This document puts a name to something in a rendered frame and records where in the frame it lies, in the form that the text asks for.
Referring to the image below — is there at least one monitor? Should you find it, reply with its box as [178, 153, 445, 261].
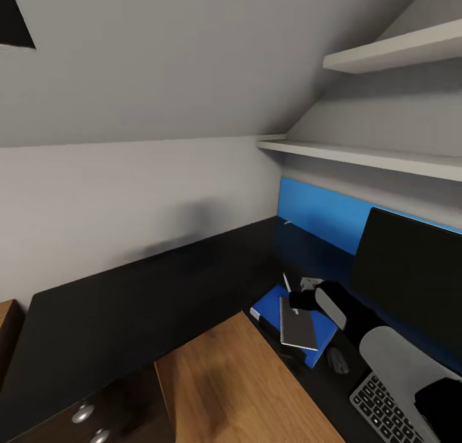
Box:
[346, 207, 462, 361]

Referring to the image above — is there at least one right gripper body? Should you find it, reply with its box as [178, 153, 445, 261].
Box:
[289, 290, 317, 311]

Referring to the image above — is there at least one keyboard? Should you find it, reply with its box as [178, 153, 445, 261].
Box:
[349, 371, 425, 443]

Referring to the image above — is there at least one notebook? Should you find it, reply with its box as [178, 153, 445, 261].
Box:
[280, 296, 318, 351]

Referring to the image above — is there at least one folder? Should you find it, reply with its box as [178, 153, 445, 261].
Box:
[250, 285, 338, 369]

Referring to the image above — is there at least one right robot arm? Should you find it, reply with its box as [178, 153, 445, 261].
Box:
[289, 277, 462, 443]

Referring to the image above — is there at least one mouse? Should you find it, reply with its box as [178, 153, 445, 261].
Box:
[325, 345, 349, 374]

